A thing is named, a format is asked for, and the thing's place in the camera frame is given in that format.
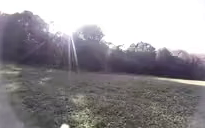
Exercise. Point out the grass field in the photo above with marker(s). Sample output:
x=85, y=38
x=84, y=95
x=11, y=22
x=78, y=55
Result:
x=116, y=100

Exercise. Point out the wood of trees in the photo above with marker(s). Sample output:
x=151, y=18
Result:
x=90, y=53

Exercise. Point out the robot's own part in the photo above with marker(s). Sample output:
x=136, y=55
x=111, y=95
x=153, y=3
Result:
x=64, y=126

